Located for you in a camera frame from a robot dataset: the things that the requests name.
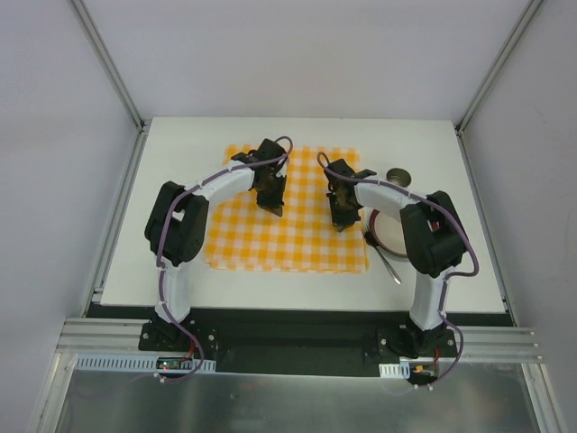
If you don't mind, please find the aluminium front rail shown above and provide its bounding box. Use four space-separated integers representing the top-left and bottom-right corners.
57 318 545 364

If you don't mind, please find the right cable duct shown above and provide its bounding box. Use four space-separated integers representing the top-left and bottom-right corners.
379 361 410 380

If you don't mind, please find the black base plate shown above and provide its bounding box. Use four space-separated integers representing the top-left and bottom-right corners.
138 308 458 377

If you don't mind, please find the orange checkered cloth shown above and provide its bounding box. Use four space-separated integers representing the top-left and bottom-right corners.
204 146 369 273

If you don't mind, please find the cable duct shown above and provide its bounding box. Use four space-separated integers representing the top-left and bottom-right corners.
379 361 410 380
76 354 216 373

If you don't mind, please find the left frame post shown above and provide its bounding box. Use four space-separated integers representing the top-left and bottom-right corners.
68 0 147 132

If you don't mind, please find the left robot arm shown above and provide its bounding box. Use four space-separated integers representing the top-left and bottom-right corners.
144 136 293 351

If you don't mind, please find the metal cup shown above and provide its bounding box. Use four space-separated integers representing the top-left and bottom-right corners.
386 167 412 188

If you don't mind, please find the left cable duct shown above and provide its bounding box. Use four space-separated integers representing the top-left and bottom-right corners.
76 354 216 373

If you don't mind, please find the silver fork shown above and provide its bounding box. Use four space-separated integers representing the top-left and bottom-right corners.
362 226 402 285

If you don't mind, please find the red rimmed ceramic plate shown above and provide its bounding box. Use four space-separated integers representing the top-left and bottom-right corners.
368 209 408 259

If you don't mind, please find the frame post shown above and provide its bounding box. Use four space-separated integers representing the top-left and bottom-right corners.
454 0 545 137
68 0 147 132

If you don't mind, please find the right frame post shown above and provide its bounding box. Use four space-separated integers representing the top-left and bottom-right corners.
454 0 545 137

